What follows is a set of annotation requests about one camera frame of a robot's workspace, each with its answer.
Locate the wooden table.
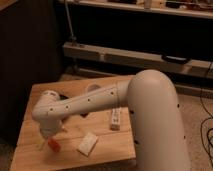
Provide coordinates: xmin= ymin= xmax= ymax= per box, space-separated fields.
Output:
xmin=10 ymin=76 xmax=135 ymax=171

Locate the metal stand pole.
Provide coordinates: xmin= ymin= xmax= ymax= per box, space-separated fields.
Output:
xmin=64 ymin=0 xmax=77 ymax=46

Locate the red pepper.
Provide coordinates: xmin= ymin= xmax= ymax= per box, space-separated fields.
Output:
xmin=48 ymin=139 xmax=61 ymax=153

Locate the translucent plastic cup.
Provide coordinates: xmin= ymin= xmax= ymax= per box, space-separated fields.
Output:
xmin=86 ymin=84 xmax=101 ymax=93

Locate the green ceramic bowl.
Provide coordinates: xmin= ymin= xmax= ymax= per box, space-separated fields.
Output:
xmin=59 ymin=95 xmax=68 ymax=100

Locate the white sponge block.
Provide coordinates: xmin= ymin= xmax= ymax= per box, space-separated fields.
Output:
xmin=77 ymin=132 xmax=98 ymax=156

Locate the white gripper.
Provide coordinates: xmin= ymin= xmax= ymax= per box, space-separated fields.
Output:
xmin=37 ymin=123 xmax=62 ymax=150

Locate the low wooden shelf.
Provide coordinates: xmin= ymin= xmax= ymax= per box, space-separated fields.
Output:
xmin=63 ymin=42 xmax=209 ymax=77

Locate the black rectangular object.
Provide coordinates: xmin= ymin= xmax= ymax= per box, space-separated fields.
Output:
xmin=80 ymin=113 xmax=89 ymax=118

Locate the black object on shelf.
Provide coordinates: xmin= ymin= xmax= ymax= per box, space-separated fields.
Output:
xmin=161 ymin=55 xmax=191 ymax=64

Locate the white remote control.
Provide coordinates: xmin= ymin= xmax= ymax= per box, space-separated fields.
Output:
xmin=110 ymin=108 xmax=121 ymax=130

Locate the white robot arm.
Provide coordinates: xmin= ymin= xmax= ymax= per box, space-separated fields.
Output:
xmin=32 ymin=70 xmax=191 ymax=171

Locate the black cable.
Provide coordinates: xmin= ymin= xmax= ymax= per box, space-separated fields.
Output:
xmin=199 ymin=61 xmax=213 ymax=157

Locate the upper wooden shelf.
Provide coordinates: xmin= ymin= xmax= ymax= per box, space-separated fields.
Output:
xmin=58 ymin=0 xmax=213 ymax=20

